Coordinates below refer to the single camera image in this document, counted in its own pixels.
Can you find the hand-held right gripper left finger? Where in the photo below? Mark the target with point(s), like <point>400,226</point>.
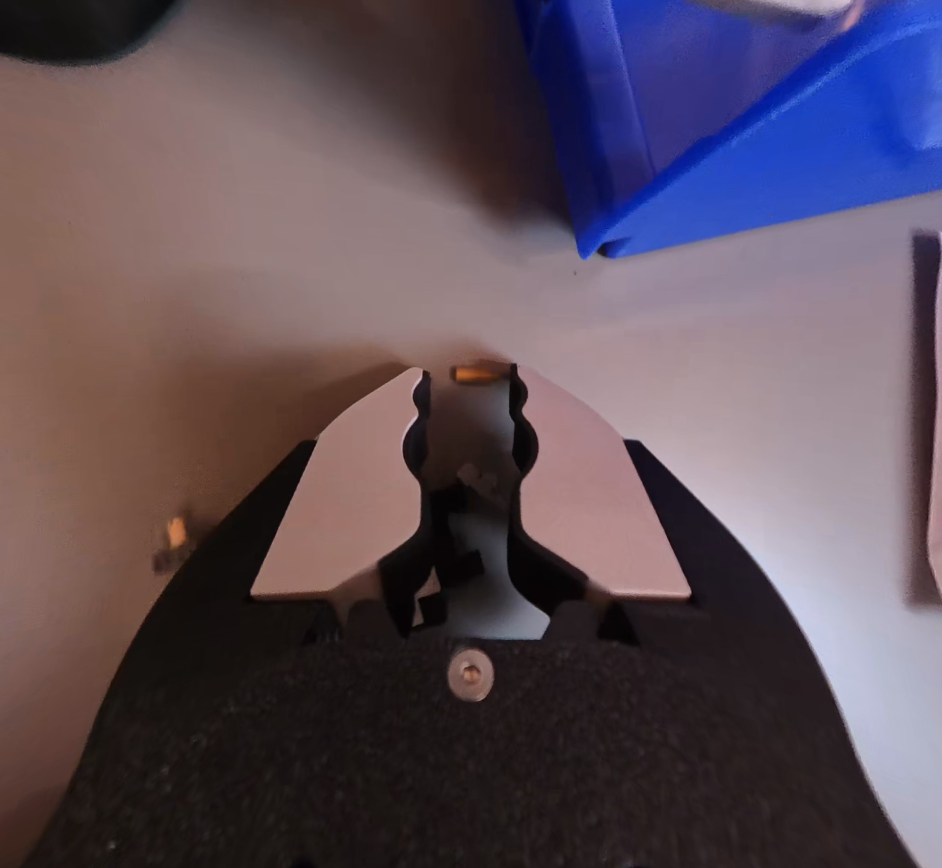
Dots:
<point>339,515</point>

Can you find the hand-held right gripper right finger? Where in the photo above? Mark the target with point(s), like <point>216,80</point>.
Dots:
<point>604,515</point>

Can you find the blue plastic bin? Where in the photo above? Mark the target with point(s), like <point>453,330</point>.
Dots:
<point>736,147</point>

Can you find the small tan lego pin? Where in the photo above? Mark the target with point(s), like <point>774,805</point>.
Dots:
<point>174,541</point>
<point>471,371</point>

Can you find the white printed paper bag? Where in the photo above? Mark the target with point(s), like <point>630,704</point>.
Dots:
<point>933,412</point>

